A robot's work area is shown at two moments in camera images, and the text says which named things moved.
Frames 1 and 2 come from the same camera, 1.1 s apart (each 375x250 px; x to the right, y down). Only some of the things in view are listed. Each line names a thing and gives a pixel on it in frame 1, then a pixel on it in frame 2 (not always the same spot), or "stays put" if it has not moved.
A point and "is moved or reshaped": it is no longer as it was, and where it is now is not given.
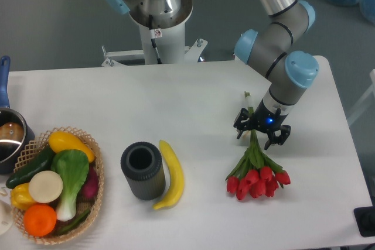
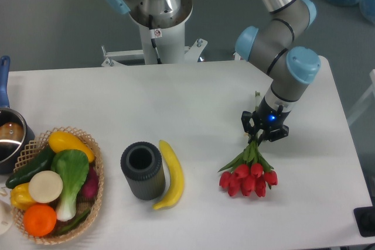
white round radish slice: [45, 186] stays put
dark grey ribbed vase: [142, 165] stays put
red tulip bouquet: [257, 174] is moved or reshaped
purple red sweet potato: [90, 188] stays put
